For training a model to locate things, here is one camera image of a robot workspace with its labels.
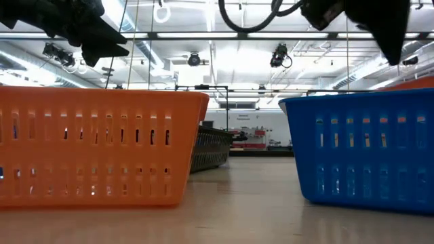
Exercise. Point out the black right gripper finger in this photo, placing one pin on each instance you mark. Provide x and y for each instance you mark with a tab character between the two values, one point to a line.
390	27

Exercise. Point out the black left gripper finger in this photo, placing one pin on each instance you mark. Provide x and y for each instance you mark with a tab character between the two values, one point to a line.
101	54
105	34

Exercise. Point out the blue plastic slotted basket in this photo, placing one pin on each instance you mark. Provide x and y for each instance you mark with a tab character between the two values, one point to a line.
356	156

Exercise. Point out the black plastic slotted basket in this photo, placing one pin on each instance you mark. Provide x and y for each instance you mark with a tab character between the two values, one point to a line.
212	149

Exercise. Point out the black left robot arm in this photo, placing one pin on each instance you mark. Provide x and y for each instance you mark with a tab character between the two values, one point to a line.
20	11

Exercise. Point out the red parts bin rack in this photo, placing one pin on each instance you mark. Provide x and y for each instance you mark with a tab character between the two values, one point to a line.
251	145

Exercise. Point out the black ceiling-mounted camera cluster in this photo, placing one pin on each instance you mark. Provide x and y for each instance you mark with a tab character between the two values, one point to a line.
61	56

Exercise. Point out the silver ventilation duct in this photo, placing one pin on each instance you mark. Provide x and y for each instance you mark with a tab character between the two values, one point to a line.
149	51
346	81
23	61

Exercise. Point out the black overhead frame beam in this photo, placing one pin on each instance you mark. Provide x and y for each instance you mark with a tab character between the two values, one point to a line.
242	36

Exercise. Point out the round black ceiling camera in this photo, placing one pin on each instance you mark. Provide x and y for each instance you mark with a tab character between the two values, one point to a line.
194	59

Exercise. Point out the black metal frame stand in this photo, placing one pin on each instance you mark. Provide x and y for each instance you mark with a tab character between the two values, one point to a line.
201	87

